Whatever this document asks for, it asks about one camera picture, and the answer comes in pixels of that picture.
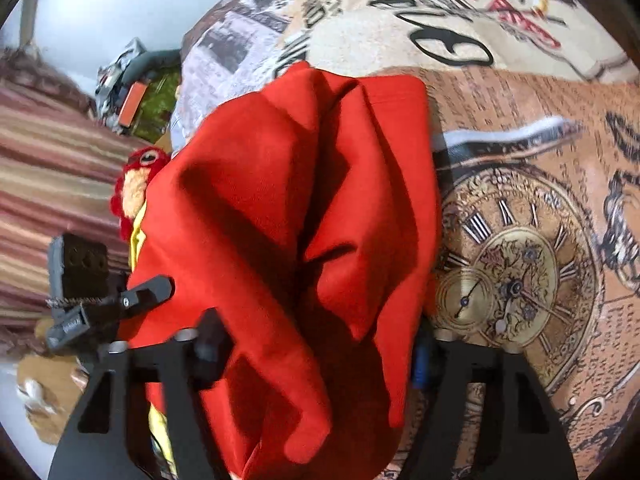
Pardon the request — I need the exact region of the flat brown cardboard piece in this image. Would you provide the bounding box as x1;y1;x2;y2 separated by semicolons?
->
17;352;88;443

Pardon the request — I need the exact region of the red plush toy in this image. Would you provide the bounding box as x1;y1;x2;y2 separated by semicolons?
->
111;146;172;241

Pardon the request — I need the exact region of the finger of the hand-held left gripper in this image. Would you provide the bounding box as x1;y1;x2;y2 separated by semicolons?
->
120;276;174;318

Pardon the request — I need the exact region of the grey neck pillow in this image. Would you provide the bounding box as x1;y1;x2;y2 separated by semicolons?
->
122;49;182;86

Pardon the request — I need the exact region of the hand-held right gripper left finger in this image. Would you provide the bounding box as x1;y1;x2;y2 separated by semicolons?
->
47;307;236;480

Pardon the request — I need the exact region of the red zip jacket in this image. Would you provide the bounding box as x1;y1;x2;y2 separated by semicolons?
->
117;61;443;480

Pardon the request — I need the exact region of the orange box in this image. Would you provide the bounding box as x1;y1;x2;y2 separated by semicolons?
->
118;82;149;128

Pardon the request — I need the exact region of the newspaper print blanket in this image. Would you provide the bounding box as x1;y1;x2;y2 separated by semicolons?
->
170;0;640;480

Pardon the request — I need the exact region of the pile of silver plastic bags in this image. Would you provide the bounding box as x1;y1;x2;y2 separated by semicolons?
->
95;37;146;126

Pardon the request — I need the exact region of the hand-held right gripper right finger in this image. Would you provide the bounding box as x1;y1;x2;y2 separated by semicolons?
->
400;320;581;480

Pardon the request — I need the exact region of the striped curtain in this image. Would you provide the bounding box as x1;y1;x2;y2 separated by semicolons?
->
0;47;136;321

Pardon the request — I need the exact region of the green patterned bag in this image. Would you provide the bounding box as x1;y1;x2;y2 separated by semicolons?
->
135;72;182;143

